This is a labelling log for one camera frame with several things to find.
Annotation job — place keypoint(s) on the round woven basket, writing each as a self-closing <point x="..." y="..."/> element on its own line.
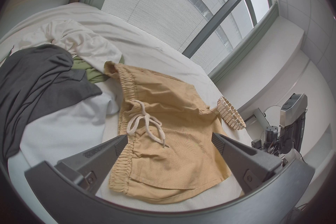
<point x="232" y="115"/>

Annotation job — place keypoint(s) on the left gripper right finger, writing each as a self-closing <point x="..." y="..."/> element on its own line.
<point x="237" y="162"/>

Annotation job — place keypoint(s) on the pale blue garment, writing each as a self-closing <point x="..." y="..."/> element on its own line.
<point x="70" y="125"/>

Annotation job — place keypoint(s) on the dark grey garment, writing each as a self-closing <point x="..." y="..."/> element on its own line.
<point x="39" y="81"/>

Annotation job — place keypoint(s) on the bed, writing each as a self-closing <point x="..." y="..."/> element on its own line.
<point x="157" y="41"/>

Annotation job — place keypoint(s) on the green garment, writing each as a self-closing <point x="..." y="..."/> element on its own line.
<point x="86" y="72"/>

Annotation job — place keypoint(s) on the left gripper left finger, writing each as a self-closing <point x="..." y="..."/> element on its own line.
<point x="99" y="160"/>

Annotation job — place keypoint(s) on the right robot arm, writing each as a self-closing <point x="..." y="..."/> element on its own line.
<point x="294" y="107"/>

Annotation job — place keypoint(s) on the white garment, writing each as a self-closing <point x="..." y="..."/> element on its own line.
<point x="89" y="44"/>

